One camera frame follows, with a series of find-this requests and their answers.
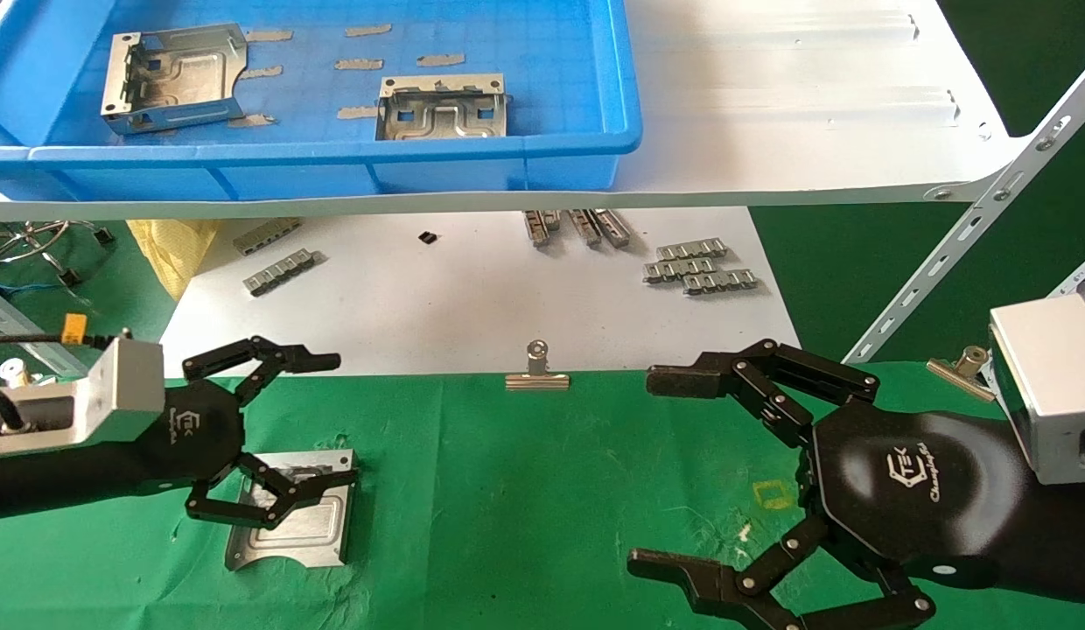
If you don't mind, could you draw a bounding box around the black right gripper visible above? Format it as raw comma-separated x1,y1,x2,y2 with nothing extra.
627,339,1033,630

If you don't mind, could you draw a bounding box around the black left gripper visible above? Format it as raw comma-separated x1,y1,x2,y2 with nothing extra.
144,335,360,530

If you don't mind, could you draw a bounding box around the stamped metal bracket part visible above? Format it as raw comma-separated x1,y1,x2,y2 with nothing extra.
101,24,249,135
375,73,508,141
225,449,358,571

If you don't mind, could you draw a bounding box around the ribbed metal strip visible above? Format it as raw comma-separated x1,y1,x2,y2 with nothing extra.
592,208,633,248
243,248,320,298
567,209,603,249
522,210,561,249
654,238,729,262
682,269,760,296
643,256,718,284
234,219,303,256

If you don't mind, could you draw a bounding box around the yellow cloth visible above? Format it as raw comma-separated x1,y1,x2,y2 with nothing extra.
127,219,220,301

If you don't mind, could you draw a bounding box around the white paper sheet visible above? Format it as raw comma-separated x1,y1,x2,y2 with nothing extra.
143,206,806,379

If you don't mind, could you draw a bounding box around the green table cloth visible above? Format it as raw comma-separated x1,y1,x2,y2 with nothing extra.
0,361,1085,630

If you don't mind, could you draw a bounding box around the silver binder clip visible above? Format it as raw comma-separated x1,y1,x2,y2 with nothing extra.
506,339,571,391
0,357,49,391
926,346,998,403

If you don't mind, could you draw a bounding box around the grey slotted shelf brace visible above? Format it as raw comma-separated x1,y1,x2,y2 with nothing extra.
0,282,67,375

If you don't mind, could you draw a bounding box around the metal chair base with casters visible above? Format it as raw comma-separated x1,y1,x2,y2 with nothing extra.
0,219,116,290

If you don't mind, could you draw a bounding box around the white shelf board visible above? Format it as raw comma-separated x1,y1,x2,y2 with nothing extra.
0,0,1029,221

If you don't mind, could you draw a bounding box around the white slotted shelf brace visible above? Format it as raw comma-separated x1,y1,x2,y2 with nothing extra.
844,52,1085,364
1046,249,1085,303

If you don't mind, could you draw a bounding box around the blue plastic tray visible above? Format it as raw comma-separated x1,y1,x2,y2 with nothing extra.
0,0,642,204

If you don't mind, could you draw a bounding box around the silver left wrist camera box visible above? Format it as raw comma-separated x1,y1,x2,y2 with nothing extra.
0,337,167,460

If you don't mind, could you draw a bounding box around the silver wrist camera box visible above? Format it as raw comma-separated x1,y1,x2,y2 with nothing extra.
987,282,1085,488
0,337,167,460

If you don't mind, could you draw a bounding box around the black cable with yellow tag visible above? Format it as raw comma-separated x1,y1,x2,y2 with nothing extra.
0,313,132,351

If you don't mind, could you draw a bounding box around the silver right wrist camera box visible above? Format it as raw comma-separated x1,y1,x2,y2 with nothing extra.
987,282,1085,488

